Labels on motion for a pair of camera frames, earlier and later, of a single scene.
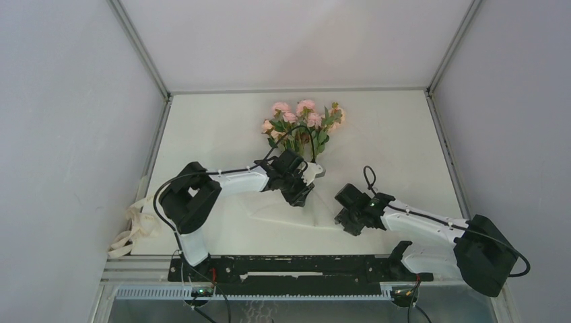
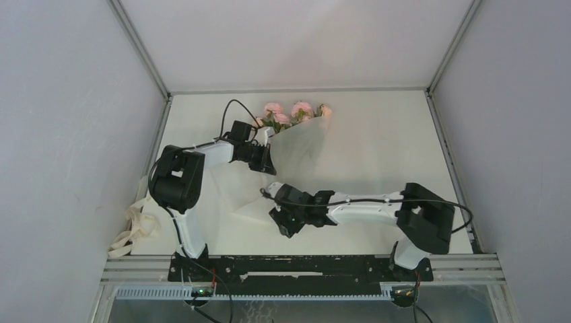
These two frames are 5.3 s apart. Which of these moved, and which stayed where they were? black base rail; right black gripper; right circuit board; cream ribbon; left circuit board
Moved: right black gripper
Stayed: black base rail; cream ribbon; left circuit board; right circuit board
